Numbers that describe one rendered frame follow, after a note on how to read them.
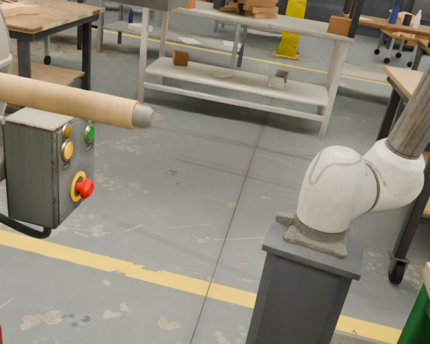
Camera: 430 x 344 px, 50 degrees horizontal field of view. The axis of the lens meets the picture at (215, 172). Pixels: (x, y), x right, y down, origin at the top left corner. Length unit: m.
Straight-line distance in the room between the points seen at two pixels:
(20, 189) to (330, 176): 0.77
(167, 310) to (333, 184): 1.08
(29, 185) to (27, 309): 1.26
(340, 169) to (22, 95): 0.89
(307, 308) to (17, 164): 0.91
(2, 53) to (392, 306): 2.13
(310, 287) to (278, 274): 0.10
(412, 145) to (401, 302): 1.29
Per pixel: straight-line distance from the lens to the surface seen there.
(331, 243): 1.35
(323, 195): 1.27
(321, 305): 1.40
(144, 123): 0.50
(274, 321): 1.48
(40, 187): 0.86
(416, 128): 1.33
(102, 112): 0.51
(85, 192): 0.90
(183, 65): 4.63
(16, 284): 2.21
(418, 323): 1.03
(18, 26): 2.71
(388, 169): 1.37
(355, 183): 1.28
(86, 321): 2.02
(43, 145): 0.82
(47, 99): 0.54
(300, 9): 7.34
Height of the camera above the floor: 1.43
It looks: 26 degrees down
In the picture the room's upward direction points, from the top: 9 degrees clockwise
